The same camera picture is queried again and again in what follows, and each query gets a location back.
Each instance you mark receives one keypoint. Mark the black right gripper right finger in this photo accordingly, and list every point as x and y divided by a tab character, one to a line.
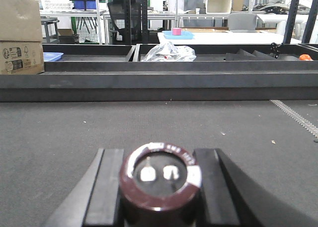
230	198

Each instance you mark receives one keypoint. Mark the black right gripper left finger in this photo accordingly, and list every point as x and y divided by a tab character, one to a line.
95	200

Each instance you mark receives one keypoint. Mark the dark cylindrical capacitor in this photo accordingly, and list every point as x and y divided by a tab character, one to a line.
159	186

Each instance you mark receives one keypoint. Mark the white plastic bin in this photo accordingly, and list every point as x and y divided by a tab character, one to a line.
218	6

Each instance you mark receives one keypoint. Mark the blue tray beside cardboard box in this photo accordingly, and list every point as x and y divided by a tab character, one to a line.
52	56

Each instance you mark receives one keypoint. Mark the crumpled clear plastic bag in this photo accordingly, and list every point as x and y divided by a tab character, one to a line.
168	52

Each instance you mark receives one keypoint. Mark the small orange object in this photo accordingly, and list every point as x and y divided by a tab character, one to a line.
305	57

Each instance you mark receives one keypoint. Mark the large cardboard box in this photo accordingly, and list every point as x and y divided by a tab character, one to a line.
21	50

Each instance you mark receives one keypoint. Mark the light blue flat tray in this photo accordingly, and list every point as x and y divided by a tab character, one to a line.
185	35

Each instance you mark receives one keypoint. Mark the pink small box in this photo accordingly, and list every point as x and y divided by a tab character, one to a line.
176	31

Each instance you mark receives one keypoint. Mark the grey office chair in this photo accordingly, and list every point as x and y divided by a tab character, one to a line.
242	22

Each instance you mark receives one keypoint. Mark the black mesh office chair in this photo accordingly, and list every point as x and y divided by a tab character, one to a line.
117	13

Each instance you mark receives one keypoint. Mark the black foam tray rail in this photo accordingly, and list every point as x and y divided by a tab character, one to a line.
219	72

